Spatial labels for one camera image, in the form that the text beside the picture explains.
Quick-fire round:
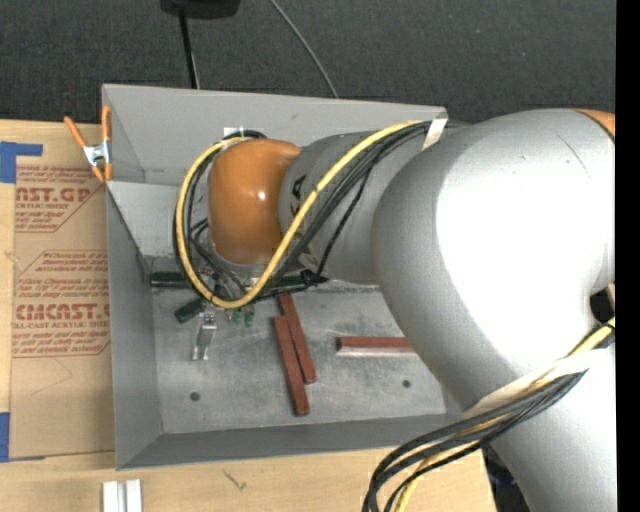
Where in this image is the grey metal bin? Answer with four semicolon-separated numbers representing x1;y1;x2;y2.
101;83;466;471

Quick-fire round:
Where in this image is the red-brown flat block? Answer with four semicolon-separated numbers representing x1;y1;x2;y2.
272;315;312;418
335;335;416;354
277;293;319;385

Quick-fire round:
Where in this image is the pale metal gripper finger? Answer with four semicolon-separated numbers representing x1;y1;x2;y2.
202;311;218;362
191;312;208;362

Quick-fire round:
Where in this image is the brown cardboard board red print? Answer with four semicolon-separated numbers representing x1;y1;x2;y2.
0;118;117;462

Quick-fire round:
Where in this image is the dark green flat block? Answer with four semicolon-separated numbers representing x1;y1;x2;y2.
173;298;202;323
149;270;195;288

